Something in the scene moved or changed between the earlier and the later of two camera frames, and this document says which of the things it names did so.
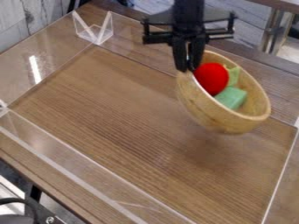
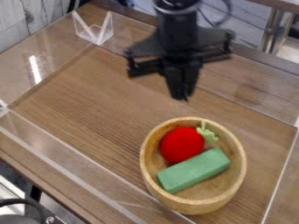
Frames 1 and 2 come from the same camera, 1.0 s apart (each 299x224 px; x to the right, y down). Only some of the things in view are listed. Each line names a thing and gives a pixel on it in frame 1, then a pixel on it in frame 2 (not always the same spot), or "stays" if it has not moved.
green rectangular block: (231, 97) to (192, 171)
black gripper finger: (180, 46) to (176, 76)
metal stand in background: (277, 29) stays
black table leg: (36, 193) stays
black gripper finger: (196, 48) to (191, 78)
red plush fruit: (212, 75) to (181, 142)
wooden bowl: (207, 111) to (208, 194)
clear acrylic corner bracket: (92, 32) stays
